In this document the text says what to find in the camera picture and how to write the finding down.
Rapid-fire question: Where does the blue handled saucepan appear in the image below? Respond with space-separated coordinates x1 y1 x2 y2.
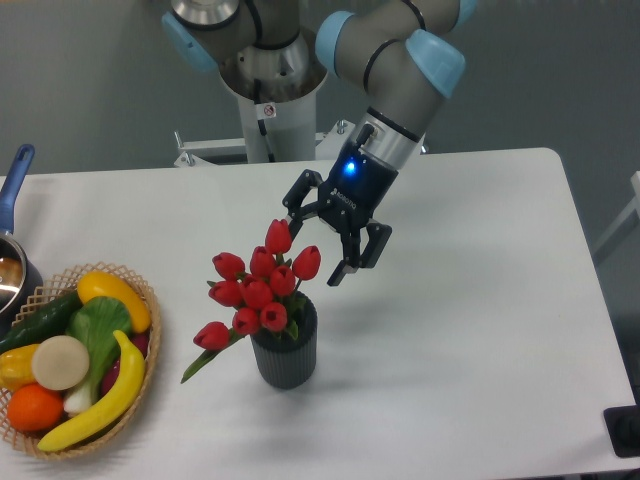
1 144 42 337

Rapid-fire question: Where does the orange fruit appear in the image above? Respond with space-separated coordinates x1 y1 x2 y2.
7 383 63 432

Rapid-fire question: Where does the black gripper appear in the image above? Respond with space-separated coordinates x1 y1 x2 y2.
282 140 398 286

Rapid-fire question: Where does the white furniture leg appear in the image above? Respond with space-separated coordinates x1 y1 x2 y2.
592 171 639 265

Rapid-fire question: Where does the dark grey ribbed vase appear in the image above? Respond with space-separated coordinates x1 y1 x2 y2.
251 292 318 390

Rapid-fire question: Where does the black device at table edge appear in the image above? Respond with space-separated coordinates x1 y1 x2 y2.
603 405 639 458

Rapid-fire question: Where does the dark red vegetable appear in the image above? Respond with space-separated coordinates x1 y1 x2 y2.
100 332 149 397

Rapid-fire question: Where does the red tulip bouquet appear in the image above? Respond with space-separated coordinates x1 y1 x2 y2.
181 219 321 382

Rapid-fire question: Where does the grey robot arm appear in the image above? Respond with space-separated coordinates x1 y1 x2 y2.
162 1 475 285

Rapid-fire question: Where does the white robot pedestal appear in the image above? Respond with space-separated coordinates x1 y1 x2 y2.
172 87 430 169

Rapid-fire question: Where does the woven wicker basket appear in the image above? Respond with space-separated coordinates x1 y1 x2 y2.
1 262 161 461

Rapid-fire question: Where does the yellow squash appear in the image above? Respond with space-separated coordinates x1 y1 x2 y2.
76 270 151 333

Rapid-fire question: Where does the yellow banana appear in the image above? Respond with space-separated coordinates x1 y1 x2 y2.
37 330 145 452

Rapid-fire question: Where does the green bok choy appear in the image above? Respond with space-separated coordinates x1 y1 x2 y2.
64 296 132 417

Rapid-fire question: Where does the yellow bell pepper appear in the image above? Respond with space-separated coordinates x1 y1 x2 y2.
1 344 39 391

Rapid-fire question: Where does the green cucumber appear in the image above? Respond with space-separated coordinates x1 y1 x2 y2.
1 291 82 353

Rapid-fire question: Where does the beige round disc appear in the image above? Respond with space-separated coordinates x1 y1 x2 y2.
31 335 90 391

